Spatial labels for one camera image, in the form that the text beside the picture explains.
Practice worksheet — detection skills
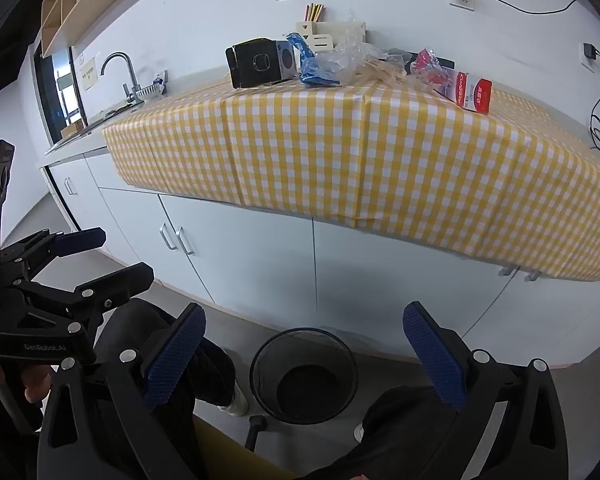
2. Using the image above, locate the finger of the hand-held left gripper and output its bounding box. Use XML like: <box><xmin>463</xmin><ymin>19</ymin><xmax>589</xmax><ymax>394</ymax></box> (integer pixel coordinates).
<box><xmin>0</xmin><ymin>226</ymin><xmax>107</xmax><ymax>281</ymax></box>
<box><xmin>10</xmin><ymin>261</ymin><xmax>155</xmax><ymax>333</ymax></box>

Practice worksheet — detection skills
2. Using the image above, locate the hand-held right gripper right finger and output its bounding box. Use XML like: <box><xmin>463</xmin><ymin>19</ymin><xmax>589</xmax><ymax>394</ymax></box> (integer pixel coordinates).
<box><xmin>402</xmin><ymin>301</ymin><xmax>571</xmax><ymax>480</ymax></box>

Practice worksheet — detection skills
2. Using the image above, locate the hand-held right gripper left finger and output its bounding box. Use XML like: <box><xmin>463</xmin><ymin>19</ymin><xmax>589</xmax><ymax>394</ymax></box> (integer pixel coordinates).
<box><xmin>37</xmin><ymin>302</ymin><xmax>206</xmax><ymax>480</ymax></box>

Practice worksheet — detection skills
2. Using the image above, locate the black mesh wastebasket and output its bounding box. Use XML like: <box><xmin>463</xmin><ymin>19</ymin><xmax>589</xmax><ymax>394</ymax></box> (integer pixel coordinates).
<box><xmin>249</xmin><ymin>326</ymin><xmax>359</xmax><ymax>426</ymax></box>

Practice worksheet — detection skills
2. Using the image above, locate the black cardboard box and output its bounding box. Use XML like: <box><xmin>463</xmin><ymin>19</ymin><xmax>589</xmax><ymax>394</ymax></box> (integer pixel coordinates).
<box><xmin>225</xmin><ymin>37</ymin><xmax>301</xmax><ymax>90</ymax></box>

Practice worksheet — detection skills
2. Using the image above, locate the red and white carton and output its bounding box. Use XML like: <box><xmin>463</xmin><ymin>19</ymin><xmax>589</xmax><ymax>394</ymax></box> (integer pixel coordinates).
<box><xmin>442</xmin><ymin>70</ymin><xmax>494</xmax><ymax>115</ymax></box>

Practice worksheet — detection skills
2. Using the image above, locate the red plastic wrapper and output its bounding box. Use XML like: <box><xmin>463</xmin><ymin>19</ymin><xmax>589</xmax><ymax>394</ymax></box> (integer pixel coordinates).
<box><xmin>409</xmin><ymin>48</ymin><xmax>453</xmax><ymax>93</ymax></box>

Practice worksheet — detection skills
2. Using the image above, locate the blue plastic bag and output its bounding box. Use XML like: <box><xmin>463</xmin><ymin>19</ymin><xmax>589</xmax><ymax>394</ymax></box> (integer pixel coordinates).
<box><xmin>285</xmin><ymin>32</ymin><xmax>342</xmax><ymax>88</ymax></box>

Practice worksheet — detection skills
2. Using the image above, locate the pile of wooden sticks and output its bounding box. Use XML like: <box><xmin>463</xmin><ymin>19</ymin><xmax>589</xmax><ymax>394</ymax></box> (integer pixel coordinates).
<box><xmin>352</xmin><ymin>57</ymin><xmax>411</xmax><ymax>83</ymax></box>

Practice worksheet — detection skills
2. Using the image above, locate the clear plastic bag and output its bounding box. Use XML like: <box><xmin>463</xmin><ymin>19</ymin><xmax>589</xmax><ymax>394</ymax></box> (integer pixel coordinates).
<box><xmin>315</xmin><ymin>10</ymin><xmax>396</xmax><ymax>86</ymax></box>

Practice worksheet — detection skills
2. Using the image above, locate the person's left hand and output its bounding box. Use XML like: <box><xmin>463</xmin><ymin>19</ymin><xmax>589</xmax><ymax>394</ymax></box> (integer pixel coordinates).
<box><xmin>0</xmin><ymin>349</ymin><xmax>53</xmax><ymax>406</ymax></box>

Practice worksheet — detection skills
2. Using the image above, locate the person's left leg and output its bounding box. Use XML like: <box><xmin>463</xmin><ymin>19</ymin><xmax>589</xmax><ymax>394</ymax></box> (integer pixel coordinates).
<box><xmin>94</xmin><ymin>297</ymin><xmax>237</xmax><ymax>411</ymax></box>

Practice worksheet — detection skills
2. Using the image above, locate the person's leg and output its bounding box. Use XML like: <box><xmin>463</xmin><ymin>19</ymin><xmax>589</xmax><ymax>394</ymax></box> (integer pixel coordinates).
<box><xmin>300</xmin><ymin>385</ymin><xmax>461</xmax><ymax>480</ymax></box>
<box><xmin>94</xmin><ymin>297</ymin><xmax>237</xmax><ymax>411</ymax></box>

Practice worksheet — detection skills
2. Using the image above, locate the white cabinet door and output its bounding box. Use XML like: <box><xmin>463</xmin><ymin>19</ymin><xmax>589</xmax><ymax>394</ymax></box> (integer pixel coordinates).
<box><xmin>460</xmin><ymin>270</ymin><xmax>600</xmax><ymax>366</ymax></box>
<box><xmin>47</xmin><ymin>157</ymin><xmax>131</xmax><ymax>266</ymax></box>
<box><xmin>157</xmin><ymin>194</ymin><xmax>321</xmax><ymax>331</ymax></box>
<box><xmin>97</xmin><ymin>187</ymin><xmax>216</xmax><ymax>306</ymax></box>
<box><xmin>312</xmin><ymin>220</ymin><xmax>521</xmax><ymax>361</ymax></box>

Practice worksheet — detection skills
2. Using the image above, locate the person's right leg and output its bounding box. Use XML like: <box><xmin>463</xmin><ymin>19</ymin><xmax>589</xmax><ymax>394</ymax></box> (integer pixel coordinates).
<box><xmin>300</xmin><ymin>385</ymin><xmax>461</xmax><ymax>480</ymax></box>

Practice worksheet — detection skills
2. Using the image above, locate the white left shoe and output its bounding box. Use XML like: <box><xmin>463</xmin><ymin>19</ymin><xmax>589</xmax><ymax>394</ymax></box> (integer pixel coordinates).
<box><xmin>217</xmin><ymin>385</ymin><xmax>251</xmax><ymax>418</ymax></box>

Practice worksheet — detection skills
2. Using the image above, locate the black chair base leg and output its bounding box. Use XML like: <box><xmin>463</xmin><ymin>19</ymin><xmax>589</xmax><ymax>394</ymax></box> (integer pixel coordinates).
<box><xmin>244</xmin><ymin>415</ymin><xmax>268</xmax><ymax>453</ymax></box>

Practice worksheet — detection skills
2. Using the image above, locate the yellow chair seat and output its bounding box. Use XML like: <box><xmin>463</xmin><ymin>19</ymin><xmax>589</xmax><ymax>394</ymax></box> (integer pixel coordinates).
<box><xmin>192</xmin><ymin>417</ymin><xmax>301</xmax><ymax>480</ymax></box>

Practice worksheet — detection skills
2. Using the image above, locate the steel sink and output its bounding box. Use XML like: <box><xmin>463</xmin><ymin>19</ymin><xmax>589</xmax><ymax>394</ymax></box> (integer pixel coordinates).
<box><xmin>45</xmin><ymin>102</ymin><xmax>146</xmax><ymax>153</ymax></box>

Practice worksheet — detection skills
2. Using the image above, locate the dark window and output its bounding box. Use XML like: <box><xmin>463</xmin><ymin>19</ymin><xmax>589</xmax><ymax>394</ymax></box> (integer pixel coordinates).
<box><xmin>32</xmin><ymin>45</ymin><xmax>88</xmax><ymax>146</ymax></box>

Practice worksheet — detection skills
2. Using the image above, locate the steel faucet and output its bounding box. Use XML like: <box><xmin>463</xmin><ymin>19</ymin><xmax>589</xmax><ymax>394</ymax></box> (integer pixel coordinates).
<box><xmin>100</xmin><ymin>51</ymin><xmax>145</xmax><ymax>106</ymax></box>

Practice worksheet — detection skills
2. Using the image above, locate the yellow checked tablecloth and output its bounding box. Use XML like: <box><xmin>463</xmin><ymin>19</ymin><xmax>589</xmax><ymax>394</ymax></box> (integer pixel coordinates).
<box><xmin>102</xmin><ymin>72</ymin><xmax>600</xmax><ymax>281</ymax></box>

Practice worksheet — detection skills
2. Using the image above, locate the wooden desk organizer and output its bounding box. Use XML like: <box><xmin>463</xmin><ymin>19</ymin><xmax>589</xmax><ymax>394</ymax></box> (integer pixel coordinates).
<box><xmin>296</xmin><ymin>20</ymin><xmax>367</xmax><ymax>53</ymax></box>

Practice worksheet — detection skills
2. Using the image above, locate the paper wall notice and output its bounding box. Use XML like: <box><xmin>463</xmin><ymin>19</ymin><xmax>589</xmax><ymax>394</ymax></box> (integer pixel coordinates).
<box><xmin>79</xmin><ymin>55</ymin><xmax>101</xmax><ymax>92</ymax></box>

